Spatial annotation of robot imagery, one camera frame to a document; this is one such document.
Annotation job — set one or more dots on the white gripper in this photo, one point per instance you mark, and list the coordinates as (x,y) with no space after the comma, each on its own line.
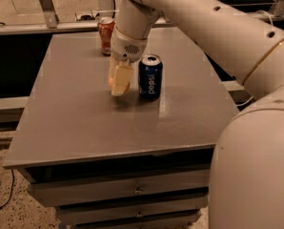
(127,47)

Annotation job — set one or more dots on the orange fruit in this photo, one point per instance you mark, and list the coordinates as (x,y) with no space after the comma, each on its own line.
(111,83)

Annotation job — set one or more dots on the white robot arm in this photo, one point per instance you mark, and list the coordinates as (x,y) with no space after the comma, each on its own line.
(246,188)

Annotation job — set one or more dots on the blue pepsi can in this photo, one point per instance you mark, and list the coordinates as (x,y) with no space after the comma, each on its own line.
(150,71)

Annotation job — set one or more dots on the orange soda can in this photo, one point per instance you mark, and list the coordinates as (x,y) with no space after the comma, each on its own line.
(105,27)

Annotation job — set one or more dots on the grey drawer cabinet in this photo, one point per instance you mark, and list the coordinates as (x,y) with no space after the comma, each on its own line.
(121,162)

